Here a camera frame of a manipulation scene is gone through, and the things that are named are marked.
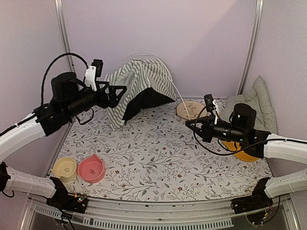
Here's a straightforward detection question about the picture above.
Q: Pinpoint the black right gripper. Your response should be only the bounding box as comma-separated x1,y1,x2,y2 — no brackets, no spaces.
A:
185,115,246,143

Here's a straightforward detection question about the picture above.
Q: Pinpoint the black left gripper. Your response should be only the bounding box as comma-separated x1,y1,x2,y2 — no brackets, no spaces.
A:
64,80,127,118

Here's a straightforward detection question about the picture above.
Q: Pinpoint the green striped pet tent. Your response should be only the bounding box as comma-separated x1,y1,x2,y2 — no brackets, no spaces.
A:
105,58,177,130

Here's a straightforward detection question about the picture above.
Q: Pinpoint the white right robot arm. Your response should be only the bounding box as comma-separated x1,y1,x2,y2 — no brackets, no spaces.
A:
185,103,307,209

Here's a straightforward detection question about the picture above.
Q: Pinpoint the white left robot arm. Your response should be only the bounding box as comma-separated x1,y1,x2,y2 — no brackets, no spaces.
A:
0,72,127,208

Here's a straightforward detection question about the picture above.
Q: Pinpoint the yellow double pet bowl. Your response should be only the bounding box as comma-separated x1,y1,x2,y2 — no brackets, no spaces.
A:
211,113,262,162

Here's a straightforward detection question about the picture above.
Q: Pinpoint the cream pet bowl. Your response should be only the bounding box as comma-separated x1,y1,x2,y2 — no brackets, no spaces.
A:
51,157,78,183

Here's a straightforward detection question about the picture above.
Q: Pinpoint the pink pet bowl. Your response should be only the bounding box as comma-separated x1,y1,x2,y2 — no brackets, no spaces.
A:
77,154,106,184

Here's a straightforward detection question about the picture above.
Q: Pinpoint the green checked cushion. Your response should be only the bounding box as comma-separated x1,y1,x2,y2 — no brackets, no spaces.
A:
220,76,278,134

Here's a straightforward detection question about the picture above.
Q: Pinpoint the round wooden floral plate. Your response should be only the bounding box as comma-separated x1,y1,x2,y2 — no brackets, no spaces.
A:
176,100,205,120

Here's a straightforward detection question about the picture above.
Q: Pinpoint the floral table mat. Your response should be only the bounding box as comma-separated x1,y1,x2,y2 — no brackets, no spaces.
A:
58,103,272,202

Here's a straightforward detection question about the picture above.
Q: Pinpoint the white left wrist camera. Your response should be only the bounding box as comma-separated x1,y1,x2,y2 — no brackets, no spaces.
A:
83,59,103,92

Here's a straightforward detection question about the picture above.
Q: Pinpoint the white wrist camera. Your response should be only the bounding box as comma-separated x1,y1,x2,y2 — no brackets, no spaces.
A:
204,94,218,125
83,59,103,92

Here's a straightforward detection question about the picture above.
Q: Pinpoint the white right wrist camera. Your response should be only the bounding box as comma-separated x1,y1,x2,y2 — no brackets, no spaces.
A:
204,94,218,125

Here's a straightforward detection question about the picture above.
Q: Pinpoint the aluminium frame post right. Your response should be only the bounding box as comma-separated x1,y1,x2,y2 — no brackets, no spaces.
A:
237,0,264,95

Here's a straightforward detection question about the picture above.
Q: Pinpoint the aluminium frame post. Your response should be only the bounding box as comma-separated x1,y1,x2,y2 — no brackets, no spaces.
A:
54,0,75,72
237,0,264,95

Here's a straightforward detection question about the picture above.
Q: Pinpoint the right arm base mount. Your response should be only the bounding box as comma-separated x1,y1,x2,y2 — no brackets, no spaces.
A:
230,195,273,214

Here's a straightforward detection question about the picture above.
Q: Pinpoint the aluminium frame post left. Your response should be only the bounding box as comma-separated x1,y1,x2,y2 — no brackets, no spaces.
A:
54,0,75,72

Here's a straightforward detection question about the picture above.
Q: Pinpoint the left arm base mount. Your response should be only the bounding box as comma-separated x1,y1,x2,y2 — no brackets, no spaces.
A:
46,185,88,214

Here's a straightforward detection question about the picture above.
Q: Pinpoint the front aluminium rail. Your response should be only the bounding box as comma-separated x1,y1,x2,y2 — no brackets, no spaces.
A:
19,195,301,230

